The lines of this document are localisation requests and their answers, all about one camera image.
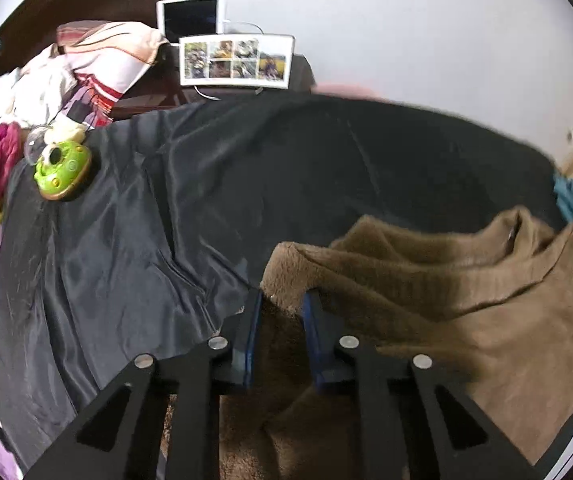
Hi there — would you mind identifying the brown fleece garment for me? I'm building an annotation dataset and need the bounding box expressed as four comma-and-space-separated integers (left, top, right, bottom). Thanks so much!
219, 207, 573, 479

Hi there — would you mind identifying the black plastic sheet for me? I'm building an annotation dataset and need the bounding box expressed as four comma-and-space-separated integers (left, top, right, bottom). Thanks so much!
0, 92, 563, 469

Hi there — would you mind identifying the pink stool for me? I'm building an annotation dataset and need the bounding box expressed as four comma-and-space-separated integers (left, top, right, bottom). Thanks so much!
311, 84, 380, 101

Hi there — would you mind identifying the green toy iron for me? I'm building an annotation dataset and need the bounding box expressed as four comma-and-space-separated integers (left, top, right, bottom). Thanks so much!
24, 122, 92, 202

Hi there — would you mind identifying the dark bedside table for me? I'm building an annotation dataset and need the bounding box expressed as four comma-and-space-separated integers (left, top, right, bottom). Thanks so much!
110, 47, 316, 120

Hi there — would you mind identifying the white crumpled garment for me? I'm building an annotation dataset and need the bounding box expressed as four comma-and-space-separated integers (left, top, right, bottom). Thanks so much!
0, 44, 78, 128

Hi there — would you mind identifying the pink striped pillow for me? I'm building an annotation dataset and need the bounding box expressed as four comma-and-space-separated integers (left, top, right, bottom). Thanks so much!
56, 21, 169, 128

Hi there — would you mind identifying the white tablet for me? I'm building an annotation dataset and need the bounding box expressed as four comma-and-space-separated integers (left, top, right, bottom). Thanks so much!
156, 0, 226, 44

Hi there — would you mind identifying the dark wooden headboard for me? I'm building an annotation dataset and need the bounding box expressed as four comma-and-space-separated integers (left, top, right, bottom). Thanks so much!
0, 0, 158, 75

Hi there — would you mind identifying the photo collage frame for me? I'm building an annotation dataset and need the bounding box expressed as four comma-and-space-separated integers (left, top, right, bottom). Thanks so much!
179, 34, 295, 89

